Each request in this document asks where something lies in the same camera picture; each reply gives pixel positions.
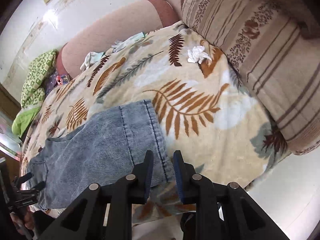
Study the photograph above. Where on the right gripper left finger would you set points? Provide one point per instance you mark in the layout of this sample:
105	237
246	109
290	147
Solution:
105	212

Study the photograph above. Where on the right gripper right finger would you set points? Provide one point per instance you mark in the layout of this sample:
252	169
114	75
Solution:
222	211

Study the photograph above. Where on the grey denim pants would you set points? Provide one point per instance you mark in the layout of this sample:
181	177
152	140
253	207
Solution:
104	149

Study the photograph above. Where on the person left hand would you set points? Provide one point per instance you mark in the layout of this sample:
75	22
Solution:
27	221

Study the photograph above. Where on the leaf pattern bed blanket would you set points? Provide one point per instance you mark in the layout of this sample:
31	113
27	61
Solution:
203	110

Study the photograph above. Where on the green patterned quilt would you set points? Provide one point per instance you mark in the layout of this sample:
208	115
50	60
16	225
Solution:
33	94

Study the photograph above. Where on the colourful small packet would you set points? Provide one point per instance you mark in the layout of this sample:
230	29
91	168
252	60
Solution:
62	79

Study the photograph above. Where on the crumpled white tissue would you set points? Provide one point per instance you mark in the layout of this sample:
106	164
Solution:
197	55

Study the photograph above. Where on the white glove left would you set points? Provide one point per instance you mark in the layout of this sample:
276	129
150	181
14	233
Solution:
91	58

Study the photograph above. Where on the striped floral cushion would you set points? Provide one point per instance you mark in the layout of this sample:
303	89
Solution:
272	58

